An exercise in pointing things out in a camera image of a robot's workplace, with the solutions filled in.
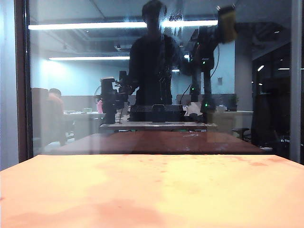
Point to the large glass window pane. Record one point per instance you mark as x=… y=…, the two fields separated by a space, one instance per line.
x=83 y=76

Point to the dark brown window frame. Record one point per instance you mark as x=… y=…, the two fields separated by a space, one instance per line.
x=21 y=83

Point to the grey window frame post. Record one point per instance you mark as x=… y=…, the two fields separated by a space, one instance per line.
x=296 y=83

